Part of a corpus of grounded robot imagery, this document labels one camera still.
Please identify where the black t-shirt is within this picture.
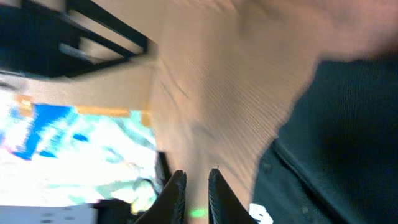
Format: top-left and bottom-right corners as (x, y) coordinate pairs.
(252, 60), (397, 223)

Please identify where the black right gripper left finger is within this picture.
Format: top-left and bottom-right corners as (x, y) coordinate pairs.
(134, 170), (187, 224)

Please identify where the blue and white clutter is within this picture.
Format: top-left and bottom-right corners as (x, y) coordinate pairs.
(1, 93), (160, 213)

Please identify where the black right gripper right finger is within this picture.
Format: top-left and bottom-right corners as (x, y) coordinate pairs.
(208, 169), (257, 224)

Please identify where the black metal frame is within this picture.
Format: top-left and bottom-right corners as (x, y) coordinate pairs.
(1, 0), (149, 79)

